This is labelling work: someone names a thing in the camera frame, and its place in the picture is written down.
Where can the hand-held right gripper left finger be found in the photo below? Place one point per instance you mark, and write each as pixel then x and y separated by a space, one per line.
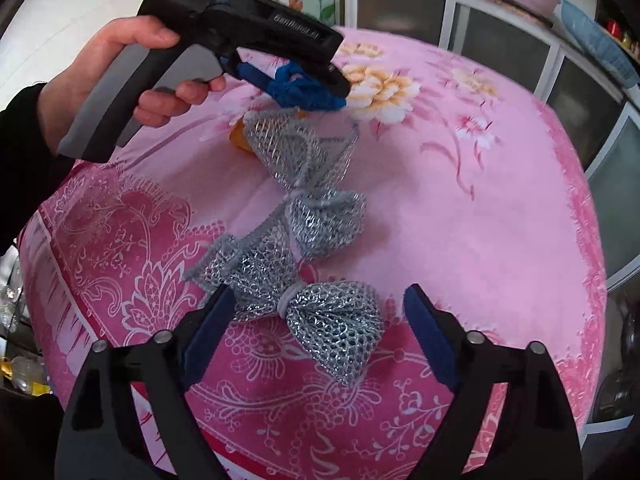
pixel 210 330

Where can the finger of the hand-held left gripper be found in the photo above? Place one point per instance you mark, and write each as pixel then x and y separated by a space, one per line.
pixel 252 75
pixel 335 82

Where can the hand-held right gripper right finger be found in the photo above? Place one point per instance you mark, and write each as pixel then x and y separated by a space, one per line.
pixel 430 340

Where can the silver mesh bow garland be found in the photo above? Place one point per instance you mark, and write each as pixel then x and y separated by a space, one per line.
pixel 325 330

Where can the person's left forearm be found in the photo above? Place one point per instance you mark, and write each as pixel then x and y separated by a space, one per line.
pixel 20 160

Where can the person's left hand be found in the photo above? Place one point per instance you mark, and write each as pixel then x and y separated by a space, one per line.
pixel 100 50

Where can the orange plastic piece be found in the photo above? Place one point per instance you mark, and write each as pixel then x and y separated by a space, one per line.
pixel 239 137

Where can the pink floral blanket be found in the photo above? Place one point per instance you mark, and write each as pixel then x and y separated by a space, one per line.
pixel 450 210

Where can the white cabinet frosted glass doors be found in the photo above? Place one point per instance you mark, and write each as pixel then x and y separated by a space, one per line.
pixel 500 45

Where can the clear plastic bottle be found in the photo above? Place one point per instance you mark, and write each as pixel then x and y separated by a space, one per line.
pixel 22 372

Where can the metal pot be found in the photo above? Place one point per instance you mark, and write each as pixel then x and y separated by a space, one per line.
pixel 620 395

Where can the metal pot lid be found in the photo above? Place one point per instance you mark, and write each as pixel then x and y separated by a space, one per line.
pixel 631 332

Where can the clear glassware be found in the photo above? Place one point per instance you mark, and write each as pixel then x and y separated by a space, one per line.
pixel 10 295

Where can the blue pillow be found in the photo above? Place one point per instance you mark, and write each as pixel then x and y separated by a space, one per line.
pixel 595 40

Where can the red jar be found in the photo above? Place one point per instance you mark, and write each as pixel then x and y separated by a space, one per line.
pixel 611 26

